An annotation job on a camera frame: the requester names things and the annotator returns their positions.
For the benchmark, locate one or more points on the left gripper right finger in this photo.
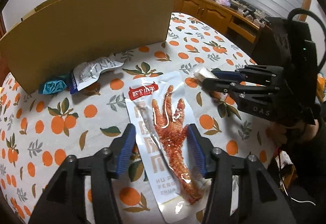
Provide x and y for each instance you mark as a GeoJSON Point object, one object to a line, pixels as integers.
{"type": "Point", "coordinates": [201, 149]}

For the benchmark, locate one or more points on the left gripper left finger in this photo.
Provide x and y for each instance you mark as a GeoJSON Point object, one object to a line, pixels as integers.
{"type": "Point", "coordinates": [121, 149]}

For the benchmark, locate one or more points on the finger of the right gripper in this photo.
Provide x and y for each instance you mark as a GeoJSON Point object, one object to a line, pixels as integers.
{"type": "Point", "coordinates": [220, 85]}
{"type": "Point", "coordinates": [230, 75]}

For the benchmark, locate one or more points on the small clear nougat packet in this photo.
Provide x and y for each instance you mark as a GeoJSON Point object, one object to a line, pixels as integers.
{"type": "Point", "coordinates": [202, 73]}

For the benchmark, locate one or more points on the white chicken claw packet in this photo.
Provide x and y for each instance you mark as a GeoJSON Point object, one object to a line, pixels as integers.
{"type": "Point", "coordinates": [158, 109]}

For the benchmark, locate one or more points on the wooden sideboard cabinet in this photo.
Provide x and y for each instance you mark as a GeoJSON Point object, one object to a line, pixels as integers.
{"type": "Point", "coordinates": [223, 19]}

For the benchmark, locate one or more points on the pink tissue pack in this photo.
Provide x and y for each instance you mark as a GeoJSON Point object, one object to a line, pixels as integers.
{"type": "Point", "coordinates": [224, 2]}

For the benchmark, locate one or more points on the orange print tablecloth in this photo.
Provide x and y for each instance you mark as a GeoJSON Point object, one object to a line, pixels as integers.
{"type": "Point", "coordinates": [38, 132]}

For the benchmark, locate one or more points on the white blue snack packet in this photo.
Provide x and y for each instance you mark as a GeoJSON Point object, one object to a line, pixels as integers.
{"type": "Point", "coordinates": [87, 73]}

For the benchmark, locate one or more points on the teal foil candy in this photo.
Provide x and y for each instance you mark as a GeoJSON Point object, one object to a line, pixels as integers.
{"type": "Point", "coordinates": [54, 85]}

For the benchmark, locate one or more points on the brown cardboard box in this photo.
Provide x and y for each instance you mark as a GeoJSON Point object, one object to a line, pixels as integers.
{"type": "Point", "coordinates": [61, 34]}

